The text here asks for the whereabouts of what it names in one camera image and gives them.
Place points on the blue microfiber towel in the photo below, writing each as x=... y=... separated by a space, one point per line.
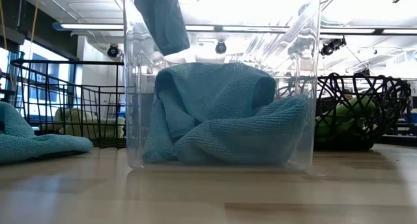
x=260 y=136
x=32 y=146
x=211 y=87

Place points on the teal terry microfiber towel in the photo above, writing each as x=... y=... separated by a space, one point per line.
x=163 y=22

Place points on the pale green microfiber towel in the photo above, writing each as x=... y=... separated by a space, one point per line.
x=73 y=120

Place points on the black ceiling spotlight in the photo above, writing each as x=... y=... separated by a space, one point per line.
x=332 y=46
x=113 y=50
x=221 y=47

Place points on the clear plastic bin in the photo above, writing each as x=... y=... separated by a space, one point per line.
x=133 y=87

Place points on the dark woven round basket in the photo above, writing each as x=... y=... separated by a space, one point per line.
x=345 y=146

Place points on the long ceiling light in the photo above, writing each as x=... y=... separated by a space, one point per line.
x=91 y=26
x=352 y=31

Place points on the blue storage bin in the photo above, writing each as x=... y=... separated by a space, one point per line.
x=410 y=118

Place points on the dark background shelf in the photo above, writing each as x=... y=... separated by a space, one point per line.
x=6 y=93

